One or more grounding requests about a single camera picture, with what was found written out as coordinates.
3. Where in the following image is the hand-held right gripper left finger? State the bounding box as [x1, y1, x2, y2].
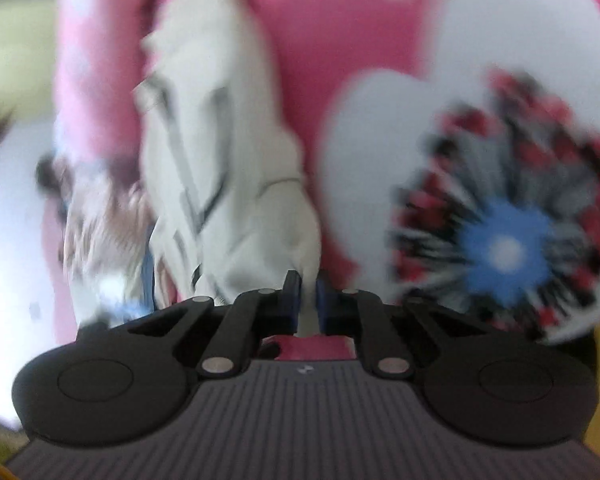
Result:
[77, 271, 301, 378]

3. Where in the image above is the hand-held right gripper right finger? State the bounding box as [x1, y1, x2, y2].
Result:
[317, 272, 486, 378]

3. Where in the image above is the beige zip jacket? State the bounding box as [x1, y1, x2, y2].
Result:
[135, 0, 323, 341]

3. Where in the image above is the beige houndstooth knit sweater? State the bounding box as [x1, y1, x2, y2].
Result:
[62, 160, 156, 326]

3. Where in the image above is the pink floral bed sheet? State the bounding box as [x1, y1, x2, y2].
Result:
[150, 0, 600, 361]

